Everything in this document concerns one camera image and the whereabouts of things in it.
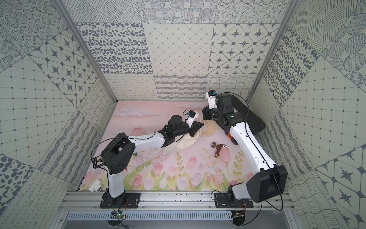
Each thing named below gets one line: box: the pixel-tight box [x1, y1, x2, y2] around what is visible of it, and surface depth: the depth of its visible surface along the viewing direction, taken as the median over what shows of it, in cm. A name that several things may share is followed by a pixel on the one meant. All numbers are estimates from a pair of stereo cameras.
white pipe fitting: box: [88, 178, 103, 193], surface depth 78 cm
